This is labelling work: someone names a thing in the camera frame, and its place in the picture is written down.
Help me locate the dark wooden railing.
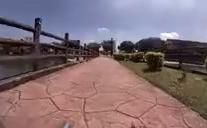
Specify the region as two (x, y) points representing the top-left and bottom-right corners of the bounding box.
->
(0, 13), (101, 63)

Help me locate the long low building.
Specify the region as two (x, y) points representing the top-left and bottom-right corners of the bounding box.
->
(164, 38), (207, 55)

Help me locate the concrete kerb under railing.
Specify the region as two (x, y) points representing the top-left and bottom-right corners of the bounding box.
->
(0, 55), (100, 98)

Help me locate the grey road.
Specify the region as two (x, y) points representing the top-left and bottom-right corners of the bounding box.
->
(163, 60), (207, 75)

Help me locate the canal water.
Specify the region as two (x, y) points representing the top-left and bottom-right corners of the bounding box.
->
(0, 54), (69, 83)

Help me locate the red stamped concrete path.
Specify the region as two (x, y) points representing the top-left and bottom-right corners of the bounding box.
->
(0, 55), (207, 128)

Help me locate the large trimmed green bush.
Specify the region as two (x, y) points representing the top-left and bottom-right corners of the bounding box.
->
(144, 51), (166, 72)

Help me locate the dark group of trees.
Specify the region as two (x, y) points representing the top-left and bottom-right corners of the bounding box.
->
(117, 36), (166, 54)

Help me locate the pole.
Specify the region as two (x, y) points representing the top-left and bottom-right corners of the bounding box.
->
(110, 37), (114, 57)

